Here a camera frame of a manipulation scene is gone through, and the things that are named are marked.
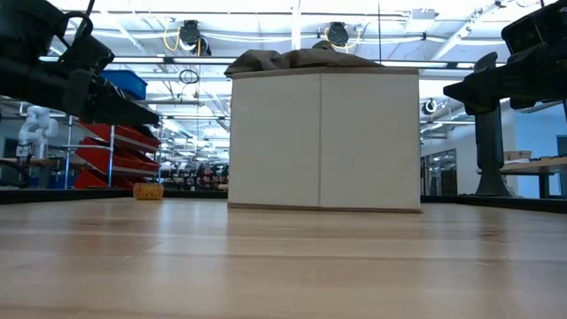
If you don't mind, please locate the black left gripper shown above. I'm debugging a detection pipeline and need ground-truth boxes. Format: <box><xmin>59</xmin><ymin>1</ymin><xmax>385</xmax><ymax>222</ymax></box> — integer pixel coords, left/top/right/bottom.
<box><xmin>0</xmin><ymin>34</ymin><xmax>160</xmax><ymax>126</ymax></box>

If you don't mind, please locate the hanging black cable loop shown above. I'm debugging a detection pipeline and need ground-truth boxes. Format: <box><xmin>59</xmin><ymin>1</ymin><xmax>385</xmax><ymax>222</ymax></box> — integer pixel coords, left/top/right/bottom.
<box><xmin>178</xmin><ymin>67</ymin><xmax>201</xmax><ymax>86</ymax></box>

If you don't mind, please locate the red plastic bin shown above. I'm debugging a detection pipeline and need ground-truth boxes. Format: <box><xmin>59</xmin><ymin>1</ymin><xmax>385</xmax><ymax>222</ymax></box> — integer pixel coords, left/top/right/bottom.
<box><xmin>79</xmin><ymin>121</ymin><xmax>161</xmax><ymax>151</ymax></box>
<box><xmin>74</xmin><ymin>136</ymin><xmax>161</xmax><ymax>175</ymax></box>
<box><xmin>73</xmin><ymin>167</ymin><xmax>136</xmax><ymax>190</ymax></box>

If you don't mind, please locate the wooden workbench with cardboard box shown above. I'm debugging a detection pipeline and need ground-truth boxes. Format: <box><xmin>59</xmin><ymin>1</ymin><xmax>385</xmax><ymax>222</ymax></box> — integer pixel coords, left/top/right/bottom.
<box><xmin>477</xmin><ymin>155</ymin><xmax>567</xmax><ymax>198</ymax></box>

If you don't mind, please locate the black column with flared base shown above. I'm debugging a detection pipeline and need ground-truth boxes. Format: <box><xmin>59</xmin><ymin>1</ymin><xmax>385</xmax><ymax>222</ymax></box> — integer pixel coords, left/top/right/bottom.
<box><xmin>471</xmin><ymin>51</ymin><xmax>514</xmax><ymax>198</ymax></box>

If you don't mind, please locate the small round woven basket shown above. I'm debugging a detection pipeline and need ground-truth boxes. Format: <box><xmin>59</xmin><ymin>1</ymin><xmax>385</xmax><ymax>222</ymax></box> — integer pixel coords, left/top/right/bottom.
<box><xmin>132</xmin><ymin>182</ymin><xmax>165</xmax><ymax>201</ymax></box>

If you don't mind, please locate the blue plastic bin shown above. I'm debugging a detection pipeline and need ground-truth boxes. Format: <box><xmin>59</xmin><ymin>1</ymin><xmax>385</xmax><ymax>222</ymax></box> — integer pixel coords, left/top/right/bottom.
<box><xmin>99</xmin><ymin>69</ymin><xmax>148</xmax><ymax>101</ymax></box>

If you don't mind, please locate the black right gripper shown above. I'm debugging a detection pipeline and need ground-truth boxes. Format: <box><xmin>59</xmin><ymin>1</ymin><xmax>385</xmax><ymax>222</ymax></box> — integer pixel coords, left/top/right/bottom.
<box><xmin>442</xmin><ymin>42</ymin><xmax>567</xmax><ymax>117</ymax></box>

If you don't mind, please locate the wooden workbench with white robot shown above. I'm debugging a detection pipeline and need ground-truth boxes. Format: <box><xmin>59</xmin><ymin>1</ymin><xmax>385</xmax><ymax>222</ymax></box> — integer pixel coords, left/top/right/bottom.
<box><xmin>0</xmin><ymin>157</ymin><xmax>66</xmax><ymax>190</ymax></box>

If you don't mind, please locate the beige fabric storage box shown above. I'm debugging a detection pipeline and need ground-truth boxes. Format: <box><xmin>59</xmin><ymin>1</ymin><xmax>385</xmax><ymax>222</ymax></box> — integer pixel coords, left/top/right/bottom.
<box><xmin>227</xmin><ymin>66</ymin><xmax>422</xmax><ymax>214</ymax></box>

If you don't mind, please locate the metal shelf rack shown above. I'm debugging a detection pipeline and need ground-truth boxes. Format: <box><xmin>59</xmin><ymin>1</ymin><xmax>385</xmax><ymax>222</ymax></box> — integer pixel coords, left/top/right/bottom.
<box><xmin>63</xmin><ymin>84</ymin><xmax>164</xmax><ymax>191</ymax></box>

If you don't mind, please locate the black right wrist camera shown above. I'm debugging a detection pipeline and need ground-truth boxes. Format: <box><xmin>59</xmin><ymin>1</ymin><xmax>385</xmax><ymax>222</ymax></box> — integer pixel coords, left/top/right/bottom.
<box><xmin>501</xmin><ymin>0</ymin><xmax>567</xmax><ymax>57</ymax></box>

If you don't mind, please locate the tan garment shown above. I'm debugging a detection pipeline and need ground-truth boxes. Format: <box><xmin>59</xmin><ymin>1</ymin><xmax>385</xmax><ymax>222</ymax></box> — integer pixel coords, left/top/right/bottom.
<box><xmin>223</xmin><ymin>40</ymin><xmax>383</xmax><ymax>77</ymax></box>

